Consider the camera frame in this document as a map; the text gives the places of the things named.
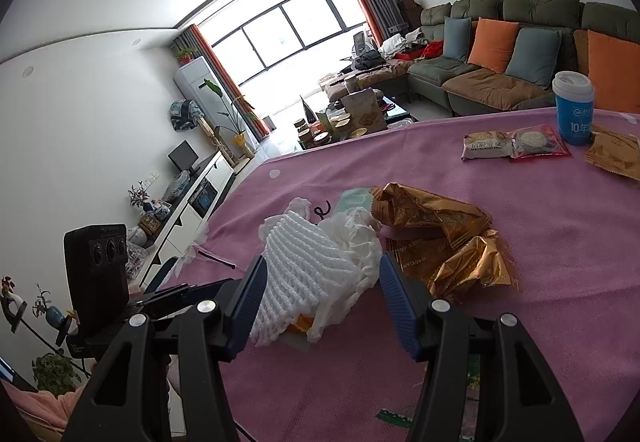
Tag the red clear cracker packet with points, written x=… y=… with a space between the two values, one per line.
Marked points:
x=532 y=141

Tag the pile of white clothes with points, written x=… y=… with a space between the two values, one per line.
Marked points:
x=400 y=42

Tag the pink cloth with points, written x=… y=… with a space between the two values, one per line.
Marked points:
x=30 y=407

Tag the white ceramic jar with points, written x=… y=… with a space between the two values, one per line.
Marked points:
x=136 y=237

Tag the white standing air conditioner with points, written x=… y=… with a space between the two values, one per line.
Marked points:
x=195 y=77

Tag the gold wrapper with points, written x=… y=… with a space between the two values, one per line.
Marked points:
x=425 y=212
x=465 y=267

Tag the blue pillow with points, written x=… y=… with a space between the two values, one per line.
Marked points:
x=457 y=39
x=532 y=57

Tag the large window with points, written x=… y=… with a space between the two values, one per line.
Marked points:
x=280 y=37

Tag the green sofa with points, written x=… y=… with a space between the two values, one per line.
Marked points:
x=435 y=72

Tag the flower arrangement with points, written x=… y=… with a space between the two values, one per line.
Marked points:
x=139 y=194

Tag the orange packet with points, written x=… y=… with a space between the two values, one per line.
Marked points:
x=302 y=323

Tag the flat gold snack packet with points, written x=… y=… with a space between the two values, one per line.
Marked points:
x=612 y=152

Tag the red cloth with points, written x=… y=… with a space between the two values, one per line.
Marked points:
x=434 y=49

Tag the tall large-leaf plant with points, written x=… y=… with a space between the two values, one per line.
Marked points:
x=214 y=89

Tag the black monitor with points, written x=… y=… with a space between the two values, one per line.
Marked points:
x=182 y=156

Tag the blue patterned bag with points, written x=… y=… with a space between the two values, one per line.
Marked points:
x=182 y=114

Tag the brown seat cushion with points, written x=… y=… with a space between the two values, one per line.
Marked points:
x=495 y=87

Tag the kraft paper bag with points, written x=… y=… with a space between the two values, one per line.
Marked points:
x=365 y=112

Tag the cluster of lidded jars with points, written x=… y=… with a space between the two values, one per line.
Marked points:
x=320 y=134

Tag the white tissue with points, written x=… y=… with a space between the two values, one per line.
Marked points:
x=355 y=242

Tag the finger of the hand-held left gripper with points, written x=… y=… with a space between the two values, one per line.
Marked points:
x=170 y=299

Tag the white foam fruit net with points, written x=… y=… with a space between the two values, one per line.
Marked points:
x=300 y=262

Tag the blue chair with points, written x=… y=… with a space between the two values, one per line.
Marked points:
x=162 y=272

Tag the orange pillow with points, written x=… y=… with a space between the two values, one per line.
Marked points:
x=492 y=44
x=615 y=72

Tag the blue paper cup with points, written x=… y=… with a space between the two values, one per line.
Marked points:
x=575 y=117

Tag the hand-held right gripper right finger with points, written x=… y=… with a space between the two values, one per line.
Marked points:
x=397 y=302

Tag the beige snack packet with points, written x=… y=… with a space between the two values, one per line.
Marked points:
x=485 y=147

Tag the white media cabinet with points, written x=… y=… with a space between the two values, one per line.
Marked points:
x=185 y=222

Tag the bushy green potted plant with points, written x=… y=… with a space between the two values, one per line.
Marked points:
x=55 y=372

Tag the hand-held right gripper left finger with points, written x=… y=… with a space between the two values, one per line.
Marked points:
x=247 y=307

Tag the small potted plant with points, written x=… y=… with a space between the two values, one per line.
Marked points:
x=185 y=54

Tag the dark glass coffee table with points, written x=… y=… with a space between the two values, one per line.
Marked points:
x=400 y=114

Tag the clear plastic bag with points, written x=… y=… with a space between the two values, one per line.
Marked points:
x=176 y=186

